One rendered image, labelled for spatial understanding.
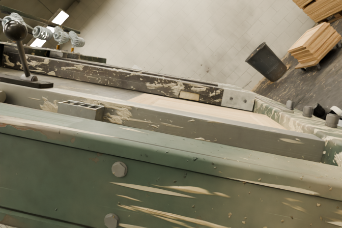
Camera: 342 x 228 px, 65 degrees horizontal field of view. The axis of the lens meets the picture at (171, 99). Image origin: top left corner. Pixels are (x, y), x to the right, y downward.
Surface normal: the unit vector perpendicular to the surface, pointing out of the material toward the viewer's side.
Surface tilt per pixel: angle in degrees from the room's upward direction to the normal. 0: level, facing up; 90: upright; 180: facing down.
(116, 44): 90
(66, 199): 90
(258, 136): 90
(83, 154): 90
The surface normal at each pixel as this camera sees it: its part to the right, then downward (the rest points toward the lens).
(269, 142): -0.11, 0.11
